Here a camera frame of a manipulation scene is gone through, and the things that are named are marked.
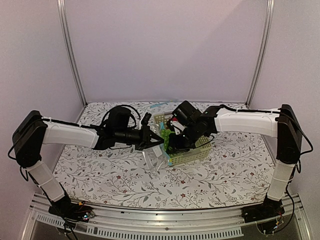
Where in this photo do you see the right aluminium frame post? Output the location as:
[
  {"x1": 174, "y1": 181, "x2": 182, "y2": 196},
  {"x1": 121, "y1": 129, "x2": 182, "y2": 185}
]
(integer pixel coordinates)
[{"x1": 245, "y1": 0, "x2": 275, "y2": 107}]

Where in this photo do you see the floral patterned table mat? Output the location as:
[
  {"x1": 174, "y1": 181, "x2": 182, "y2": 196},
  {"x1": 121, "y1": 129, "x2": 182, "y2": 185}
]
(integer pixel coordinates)
[{"x1": 51, "y1": 100, "x2": 286, "y2": 210}]

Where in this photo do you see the aluminium frame post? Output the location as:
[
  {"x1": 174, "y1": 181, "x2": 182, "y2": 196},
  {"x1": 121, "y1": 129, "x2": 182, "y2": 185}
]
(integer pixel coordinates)
[
  {"x1": 56, "y1": 0, "x2": 88, "y2": 107},
  {"x1": 245, "y1": 0, "x2": 275, "y2": 107}
]

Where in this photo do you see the clear blue zip top bag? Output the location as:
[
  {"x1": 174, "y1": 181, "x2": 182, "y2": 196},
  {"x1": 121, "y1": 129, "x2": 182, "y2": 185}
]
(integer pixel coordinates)
[{"x1": 141, "y1": 121, "x2": 173, "y2": 173}]

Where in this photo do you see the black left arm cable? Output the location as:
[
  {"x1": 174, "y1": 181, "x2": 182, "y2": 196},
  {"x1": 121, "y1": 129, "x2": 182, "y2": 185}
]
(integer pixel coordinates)
[{"x1": 101, "y1": 104, "x2": 142, "y2": 131}]

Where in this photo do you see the light green perforated plastic basket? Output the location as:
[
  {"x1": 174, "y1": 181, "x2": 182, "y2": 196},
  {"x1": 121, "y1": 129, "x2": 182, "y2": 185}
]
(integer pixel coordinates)
[{"x1": 151, "y1": 112, "x2": 213, "y2": 167}]

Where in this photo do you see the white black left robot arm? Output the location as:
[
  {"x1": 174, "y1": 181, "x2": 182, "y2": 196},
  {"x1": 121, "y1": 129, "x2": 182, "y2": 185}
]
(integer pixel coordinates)
[{"x1": 9, "y1": 104, "x2": 164, "y2": 222}]

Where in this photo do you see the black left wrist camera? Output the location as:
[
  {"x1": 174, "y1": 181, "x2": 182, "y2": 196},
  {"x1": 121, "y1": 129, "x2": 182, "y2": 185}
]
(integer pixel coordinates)
[{"x1": 140, "y1": 112, "x2": 152, "y2": 126}]

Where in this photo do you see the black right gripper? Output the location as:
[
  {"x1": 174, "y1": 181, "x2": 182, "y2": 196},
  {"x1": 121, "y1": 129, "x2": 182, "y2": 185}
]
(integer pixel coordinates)
[{"x1": 165, "y1": 123, "x2": 200, "y2": 155}]

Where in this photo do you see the left aluminium frame post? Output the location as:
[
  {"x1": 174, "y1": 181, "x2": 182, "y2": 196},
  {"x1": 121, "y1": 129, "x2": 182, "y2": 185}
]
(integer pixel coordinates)
[{"x1": 56, "y1": 0, "x2": 88, "y2": 107}]

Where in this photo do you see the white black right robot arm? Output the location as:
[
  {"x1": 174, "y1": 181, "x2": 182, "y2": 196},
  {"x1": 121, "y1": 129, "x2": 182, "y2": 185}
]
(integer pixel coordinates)
[{"x1": 166, "y1": 100, "x2": 306, "y2": 223}]

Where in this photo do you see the green apple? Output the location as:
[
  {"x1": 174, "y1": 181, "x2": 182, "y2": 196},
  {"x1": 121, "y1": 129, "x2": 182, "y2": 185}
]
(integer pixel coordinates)
[{"x1": 160, "y1": 129, "x2": 173, "y2": 145}]

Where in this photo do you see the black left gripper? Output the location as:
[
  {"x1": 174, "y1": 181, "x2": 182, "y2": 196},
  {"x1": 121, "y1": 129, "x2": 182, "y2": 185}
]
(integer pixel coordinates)
[{"x1": 115, "y1": 125, "x2": 165, "y2": 151}]

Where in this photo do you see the spare clear blue zip bag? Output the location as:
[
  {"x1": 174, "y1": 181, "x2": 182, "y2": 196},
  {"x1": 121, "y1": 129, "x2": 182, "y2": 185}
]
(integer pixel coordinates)
[{"x1": 149, "y1": 99, "x2": 179, "y2": 109}]

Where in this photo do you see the aluminium front rail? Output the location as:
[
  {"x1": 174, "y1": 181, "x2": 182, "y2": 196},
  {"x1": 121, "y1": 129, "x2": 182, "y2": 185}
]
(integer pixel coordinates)
[{"x1": 21, "y1": 194, "x2": 313, "y2": 240}]

